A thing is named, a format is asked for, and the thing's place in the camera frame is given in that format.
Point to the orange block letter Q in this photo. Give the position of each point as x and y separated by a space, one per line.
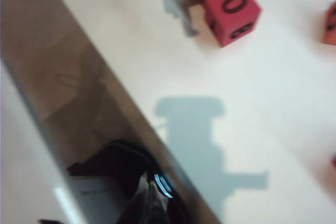
331 24

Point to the red block letters B T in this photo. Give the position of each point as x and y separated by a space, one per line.
231 30

